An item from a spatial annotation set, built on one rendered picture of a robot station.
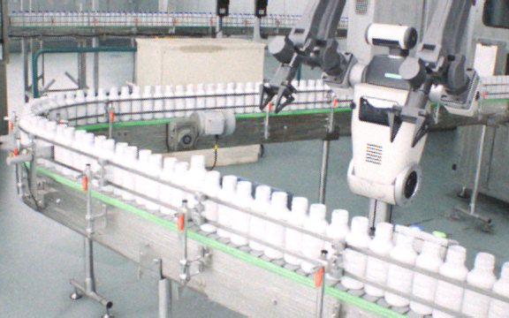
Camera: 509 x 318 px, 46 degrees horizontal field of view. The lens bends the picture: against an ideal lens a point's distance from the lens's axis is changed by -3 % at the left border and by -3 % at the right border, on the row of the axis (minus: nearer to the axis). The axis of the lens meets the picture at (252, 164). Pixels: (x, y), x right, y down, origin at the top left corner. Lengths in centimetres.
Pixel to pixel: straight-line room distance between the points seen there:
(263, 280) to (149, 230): 45
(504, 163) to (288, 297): 397
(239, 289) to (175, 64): 418
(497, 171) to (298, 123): 227
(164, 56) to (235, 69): 74
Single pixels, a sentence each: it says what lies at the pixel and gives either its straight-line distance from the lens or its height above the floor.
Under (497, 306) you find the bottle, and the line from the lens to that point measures 131.
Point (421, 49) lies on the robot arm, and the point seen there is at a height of 152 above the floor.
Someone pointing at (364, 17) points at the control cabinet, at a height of 145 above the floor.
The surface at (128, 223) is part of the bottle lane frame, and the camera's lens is 197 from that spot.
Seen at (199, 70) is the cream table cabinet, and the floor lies 94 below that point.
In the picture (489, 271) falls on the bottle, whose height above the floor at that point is 114.
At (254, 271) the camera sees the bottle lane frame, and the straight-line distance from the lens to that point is 161.
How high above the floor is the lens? 165
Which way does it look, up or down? 15 degrees down
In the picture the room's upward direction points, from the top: 3 degrees clockwise
